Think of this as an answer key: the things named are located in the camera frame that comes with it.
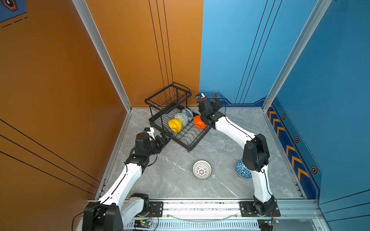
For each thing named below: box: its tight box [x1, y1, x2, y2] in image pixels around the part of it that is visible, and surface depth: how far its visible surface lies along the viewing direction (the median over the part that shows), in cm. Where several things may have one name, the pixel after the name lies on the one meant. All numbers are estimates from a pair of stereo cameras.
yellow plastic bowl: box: [168, 118, 183, 134], surface depth 105 cm
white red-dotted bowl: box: [192, 159, 212, 180], surface depth 87 cm
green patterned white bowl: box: [174, 112, 188, 127], surface depth 111 cm
